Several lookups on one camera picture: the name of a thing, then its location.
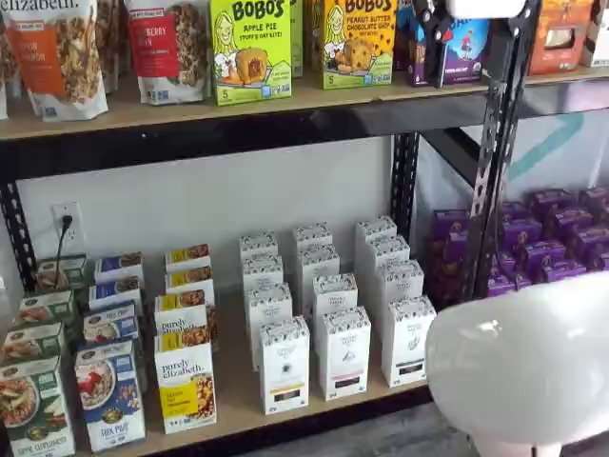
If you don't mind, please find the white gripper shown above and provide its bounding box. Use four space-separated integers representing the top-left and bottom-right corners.
411 0 524 89

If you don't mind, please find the white tea box green strip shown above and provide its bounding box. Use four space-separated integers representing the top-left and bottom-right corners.
355 216 399 248
380 295 438 388
364 235 411 287
373 260 425 351

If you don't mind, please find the blue purple ZBar box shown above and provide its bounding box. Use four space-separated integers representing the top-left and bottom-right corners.
406 0 492 89
393 0 420 72

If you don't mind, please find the yellow Bobo's peanut butter box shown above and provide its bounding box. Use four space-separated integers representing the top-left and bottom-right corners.
323 0 398 90

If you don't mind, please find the orange snack box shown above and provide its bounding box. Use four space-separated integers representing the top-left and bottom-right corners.
526 0 597 77

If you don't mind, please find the wooden shelf board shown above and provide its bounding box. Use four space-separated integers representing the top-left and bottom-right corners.
61 266 435 457
518 64 609 88
0 61 505 142

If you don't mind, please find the green Bobo's apple pie box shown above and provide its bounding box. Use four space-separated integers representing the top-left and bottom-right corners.
288 0 305 80
208 0 294 108

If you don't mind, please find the white snack box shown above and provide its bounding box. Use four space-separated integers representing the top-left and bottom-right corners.
580 0 609 69

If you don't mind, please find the purple Annie's snack box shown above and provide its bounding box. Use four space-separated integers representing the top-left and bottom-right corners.
541 260 589 286
501 219 543 253
527 189 575 220
546 207 591 239
578 186 609 211
521 240 567 277
430 235 472 273
487 271 519 299
499 202 530 225
427 268 477 310
432 209 470 239
584 247 609 273
570 223 609 261

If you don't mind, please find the white tea box pink strip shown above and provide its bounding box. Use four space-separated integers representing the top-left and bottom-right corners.
311 273 359 329
313 306 372 402
298 245 342 306
292 222 333 253

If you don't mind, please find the white tea box yellow strip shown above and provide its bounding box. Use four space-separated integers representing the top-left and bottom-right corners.
238 231 280 263
259 316 311 416
241 254 285 292
244 283 294 372

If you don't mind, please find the yellow purely elizabeth granola box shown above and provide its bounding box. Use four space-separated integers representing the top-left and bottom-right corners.
165 266 216 299
165 244 212 273
153 328 219 435
154 290 218 344

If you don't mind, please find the green oatmeal box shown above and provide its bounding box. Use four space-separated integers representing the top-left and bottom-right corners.
0 321 68 368
17 288 77 329
36 255 89 294
0 356 77 457

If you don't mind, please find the white plastic sheet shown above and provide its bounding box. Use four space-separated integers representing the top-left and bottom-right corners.
418 107 609 210

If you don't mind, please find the red purely elizabeth granola bag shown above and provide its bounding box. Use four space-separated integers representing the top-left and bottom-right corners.
124 0 211 107

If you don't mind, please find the orange purely elizabeth granola bag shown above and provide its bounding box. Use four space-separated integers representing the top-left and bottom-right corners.
3 0 109 124

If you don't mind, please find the black metal shelving rack frame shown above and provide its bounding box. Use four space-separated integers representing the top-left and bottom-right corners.
0 0 543 457
518 78 609 119

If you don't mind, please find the white wall outlet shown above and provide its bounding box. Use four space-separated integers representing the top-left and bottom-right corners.
51 202 83 244

